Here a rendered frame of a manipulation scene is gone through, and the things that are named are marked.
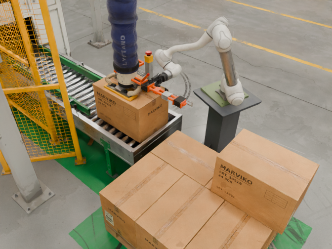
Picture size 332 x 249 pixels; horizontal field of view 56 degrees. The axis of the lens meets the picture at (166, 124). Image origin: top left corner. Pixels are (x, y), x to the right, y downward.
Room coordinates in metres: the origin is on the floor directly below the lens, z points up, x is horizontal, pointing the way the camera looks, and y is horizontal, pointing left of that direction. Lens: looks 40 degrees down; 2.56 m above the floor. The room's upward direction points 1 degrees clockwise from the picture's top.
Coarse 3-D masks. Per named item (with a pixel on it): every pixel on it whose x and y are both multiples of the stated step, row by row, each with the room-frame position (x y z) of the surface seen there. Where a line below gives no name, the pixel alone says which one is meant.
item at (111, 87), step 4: (108, 84) 2.41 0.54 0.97; (112, 84) 2.41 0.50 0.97; (116, 84) 2.41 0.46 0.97; (108, 88) 2.36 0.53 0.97; (112, 88) 2.34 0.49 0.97; (116, 92) 2.29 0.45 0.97; (120, 92) 2.28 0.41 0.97; (124, 92) 2.27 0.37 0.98; (124, 96) 2.23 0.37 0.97; (128, 96) 2.23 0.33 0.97; (132, 96) 2.24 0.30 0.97; (136, 96) 2.25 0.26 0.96; (128, 100) 2.19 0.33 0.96
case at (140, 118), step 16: (112, 80) 2.52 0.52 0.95; (96, 96) 2.43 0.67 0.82; (112, 96) 2.28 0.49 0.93; (144, 96) 2.27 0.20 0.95; (160, 96) 2.29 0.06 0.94; (112, 112) 2.30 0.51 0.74; (128, 112) 2.16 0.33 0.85; (144, 112) 2.13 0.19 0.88; (160, 112) 2.29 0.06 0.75; (128, 128) 2.17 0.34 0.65; (144, 128) 2.12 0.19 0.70
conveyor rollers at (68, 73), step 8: (40, 56) 3.69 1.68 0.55; (48, 56) 3.69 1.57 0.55; (40, 64) 3.49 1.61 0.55; (48, 64) 3.49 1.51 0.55; (40, 72) 3.29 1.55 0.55; (48, 72) 3.35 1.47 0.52; (64, 72) 3.32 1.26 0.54; (72, 72) 3.31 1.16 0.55; (32, 80) 3.11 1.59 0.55; (48, 80) 3.14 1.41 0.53; (56, 80) 3.13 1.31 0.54; (72, 80) 3.19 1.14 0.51; (80, 80) 3.17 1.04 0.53; (88, 80) 3.16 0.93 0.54; (72, 88) 2.97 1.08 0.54; (80, 88) 2.96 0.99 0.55; (88, 88) 2.96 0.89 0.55; (56, 96) 2.81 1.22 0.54; (80, 96) 2.83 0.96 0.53; (88, 96) 2.82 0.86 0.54; (88, 104) 2.70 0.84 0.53; (80, 112) 2.53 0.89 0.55; (96, 112) 2.55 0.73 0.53; (96, 120) 2.43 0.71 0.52; (104, 128) 2.29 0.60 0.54; (112, 128) 2.28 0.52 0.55; (120, 136) 2.20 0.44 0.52; (128, 136) 2.18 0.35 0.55; (128, 144) 2.06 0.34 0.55
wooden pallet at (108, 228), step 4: (104, 220) 1.52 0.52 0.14; (108, 224) 1.49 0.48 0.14; (108, 228) 1.49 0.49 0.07; (112, 228) 1.45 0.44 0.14; (112, 232) 1.46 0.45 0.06; (116, 232) 1.42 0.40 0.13; (116, 236) 1.43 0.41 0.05; (120, 236) 1.45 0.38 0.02; (120, 240) 1.41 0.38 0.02; (124, 240) 1.41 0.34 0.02; (272, 240) 1.39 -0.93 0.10; (124, 244) 1.37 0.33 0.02; (128, 244) 1.38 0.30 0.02; (128, 248) 1.34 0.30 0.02; (132, 248) 1.34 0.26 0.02
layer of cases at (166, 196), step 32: (160, 160) 1.88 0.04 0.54; (192, 160) 1.89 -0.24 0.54; (128, 192) 1.53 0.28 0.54; (160, 192) 1.53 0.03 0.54; (192, 192) 1.54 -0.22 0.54; (128, 224) 1.31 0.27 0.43; (160, 224) 1.25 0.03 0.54; (192, 224) 1.25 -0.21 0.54; (224, 224) 1.26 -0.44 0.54; (256, 224) 1.27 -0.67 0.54
